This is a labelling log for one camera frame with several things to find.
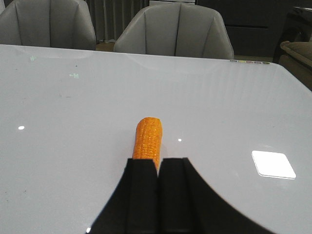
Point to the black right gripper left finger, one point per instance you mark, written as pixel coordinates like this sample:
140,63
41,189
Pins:
132,208

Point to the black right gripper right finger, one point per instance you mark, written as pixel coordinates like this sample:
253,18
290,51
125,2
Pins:
188,205

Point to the orange corn cob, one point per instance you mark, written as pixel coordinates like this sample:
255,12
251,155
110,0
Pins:
148,140

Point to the row of coloured stickers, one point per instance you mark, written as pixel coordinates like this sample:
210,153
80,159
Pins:
250,62

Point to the grey chair right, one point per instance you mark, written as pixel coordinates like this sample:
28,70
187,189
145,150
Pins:
176,29

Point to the grey chair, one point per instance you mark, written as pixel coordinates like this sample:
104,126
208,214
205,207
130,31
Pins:
48,23
176,29

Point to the dark cabinet counter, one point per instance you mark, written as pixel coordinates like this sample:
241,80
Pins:
254,26

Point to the grey chair left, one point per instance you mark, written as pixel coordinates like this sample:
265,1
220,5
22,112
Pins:
48,23

